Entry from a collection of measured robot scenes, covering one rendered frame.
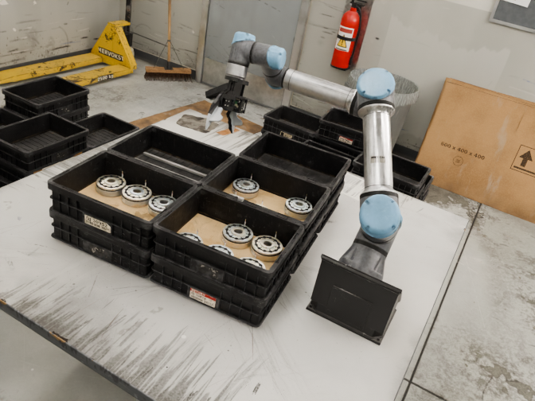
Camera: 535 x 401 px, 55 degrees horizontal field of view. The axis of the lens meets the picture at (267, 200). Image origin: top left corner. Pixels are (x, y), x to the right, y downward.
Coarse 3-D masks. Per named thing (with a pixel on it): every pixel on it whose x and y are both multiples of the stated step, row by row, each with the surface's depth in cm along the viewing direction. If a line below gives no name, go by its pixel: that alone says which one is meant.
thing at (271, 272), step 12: (192, 192) 176; (216, 192) 178; (180, 204) 168; (168, 216) 162; (276, 216) 172; (156, 228) 156; (300, 228) 168; (180, 240) 154; (192, 240) 153; (204, 252) 152; (216, 252) 150; (288, 252) 158; (240, 264) 148; (252, 264) 148; (276, 264) 150; (264, 276) 147
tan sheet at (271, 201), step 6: (228, 186) 202; (228, 192) 199; (264, 192) 204; (252, 198) 198; (258, 198) 199; (264, 198) 199; (270, 198) 200; (276, 198) 201; (282, 198) 202; (264, 204) 196; (270, 204) 196; (276, 204) 197; (282, 204) 198; (276, 210) 194; (282, 210) 194
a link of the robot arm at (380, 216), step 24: (384, 72) 161; (360, 96) 163; (384, 96) 159; (384, 120) 159; (384, 144) 157; (384, 168) 155; (384, 192) 152; (360, 216) 151; (384, 216) 149; (384, 240) 157
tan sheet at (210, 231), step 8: (200, 216) 182; (192, 224) 177; (200, 224) 178; (208, 224) 178; (216, 224) 179; (224, 224) 180; (192, 232) 173; (200, 232) 174; (208, 232) 174; (216, 232) 175; (208, 240) 171; (216, 240) 172; (232, 248) 169; (248, 248) 171; (240, 256) 167; (248, 256) 167; (264, 264) 165; (272, 264) 166
